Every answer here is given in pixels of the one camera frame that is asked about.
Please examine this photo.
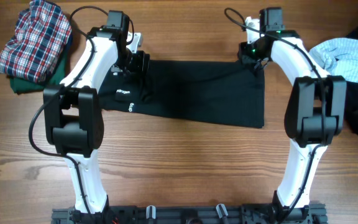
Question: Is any plaid folded shirt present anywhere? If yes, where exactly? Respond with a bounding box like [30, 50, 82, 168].
[0, 1, 72, 83]

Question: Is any green folded garment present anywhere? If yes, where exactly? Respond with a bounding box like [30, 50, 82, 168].
[9, 45, 70, 95]

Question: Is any light blue striped shirt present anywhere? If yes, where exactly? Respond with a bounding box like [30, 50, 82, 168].
[309, 37, 358, 83]

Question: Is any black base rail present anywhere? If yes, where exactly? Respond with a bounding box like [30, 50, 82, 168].
[50, 203, 328, 224]

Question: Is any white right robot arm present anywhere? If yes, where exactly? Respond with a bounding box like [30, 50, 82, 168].
[239, 17, 347, 213]

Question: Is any black t-shirt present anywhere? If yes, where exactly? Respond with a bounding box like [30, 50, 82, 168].
[99, 60, 265, 128]

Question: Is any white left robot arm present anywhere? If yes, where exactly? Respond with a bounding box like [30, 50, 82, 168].
[44, 27, 143, 217]

